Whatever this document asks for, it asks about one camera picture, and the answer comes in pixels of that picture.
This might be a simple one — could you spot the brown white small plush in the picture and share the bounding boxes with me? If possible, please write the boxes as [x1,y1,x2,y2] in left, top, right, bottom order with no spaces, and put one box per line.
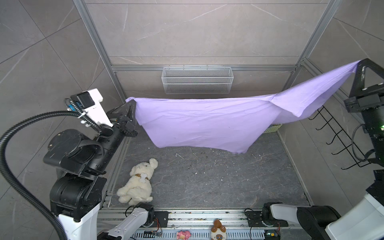
[211,219,228,240]

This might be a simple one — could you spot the green yellow electronics box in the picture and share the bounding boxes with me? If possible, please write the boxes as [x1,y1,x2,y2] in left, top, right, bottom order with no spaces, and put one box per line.
[264,230,281,240]

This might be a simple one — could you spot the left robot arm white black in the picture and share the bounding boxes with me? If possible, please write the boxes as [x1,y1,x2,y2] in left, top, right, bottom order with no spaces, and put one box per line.
[43,99,155,240]

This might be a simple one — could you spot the black wire hook rack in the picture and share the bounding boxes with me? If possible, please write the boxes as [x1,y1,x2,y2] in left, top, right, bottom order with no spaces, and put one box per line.
[308,106,373,171]

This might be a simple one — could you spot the aluminium frame rail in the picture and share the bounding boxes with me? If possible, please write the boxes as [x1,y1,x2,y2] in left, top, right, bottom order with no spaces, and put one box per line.
[73,0,128,104]

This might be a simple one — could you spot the white plush dog toy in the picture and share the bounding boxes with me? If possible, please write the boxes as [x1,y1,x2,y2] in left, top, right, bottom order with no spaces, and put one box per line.
[117,158,158,206]

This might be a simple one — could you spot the white wire mesh basket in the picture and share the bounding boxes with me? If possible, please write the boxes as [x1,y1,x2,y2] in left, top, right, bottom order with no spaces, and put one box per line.
[162,67,234,95]

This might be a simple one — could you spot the green plastic basket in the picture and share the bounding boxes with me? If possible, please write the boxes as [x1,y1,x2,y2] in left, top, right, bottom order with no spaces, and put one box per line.
[264,124,282,134]

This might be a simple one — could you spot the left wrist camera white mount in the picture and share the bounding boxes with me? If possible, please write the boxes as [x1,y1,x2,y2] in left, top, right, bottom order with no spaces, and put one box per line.
[65,89,113,127]

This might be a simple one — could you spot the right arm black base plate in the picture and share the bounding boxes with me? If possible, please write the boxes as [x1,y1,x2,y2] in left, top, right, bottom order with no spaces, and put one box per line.
[244,208,289,228]

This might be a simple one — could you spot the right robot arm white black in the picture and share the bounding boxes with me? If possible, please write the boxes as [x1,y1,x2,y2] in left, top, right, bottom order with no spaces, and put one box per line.
[278,94,380,215]

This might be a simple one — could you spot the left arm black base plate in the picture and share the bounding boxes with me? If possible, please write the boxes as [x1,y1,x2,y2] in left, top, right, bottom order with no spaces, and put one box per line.
[143,211,170,228]

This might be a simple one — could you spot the purple t shirt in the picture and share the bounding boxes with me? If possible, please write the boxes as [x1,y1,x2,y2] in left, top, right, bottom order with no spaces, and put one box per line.
[135,62,358,154]

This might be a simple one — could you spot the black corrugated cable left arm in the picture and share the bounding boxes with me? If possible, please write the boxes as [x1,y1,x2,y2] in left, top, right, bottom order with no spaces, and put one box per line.
[0,110,103,240]

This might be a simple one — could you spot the small electronics board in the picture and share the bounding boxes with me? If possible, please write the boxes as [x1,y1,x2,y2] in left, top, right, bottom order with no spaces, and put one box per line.
[143,231,162,238]

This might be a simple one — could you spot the pink small toy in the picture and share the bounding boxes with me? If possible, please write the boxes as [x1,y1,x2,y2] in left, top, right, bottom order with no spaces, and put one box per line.
[177,231,192,240]

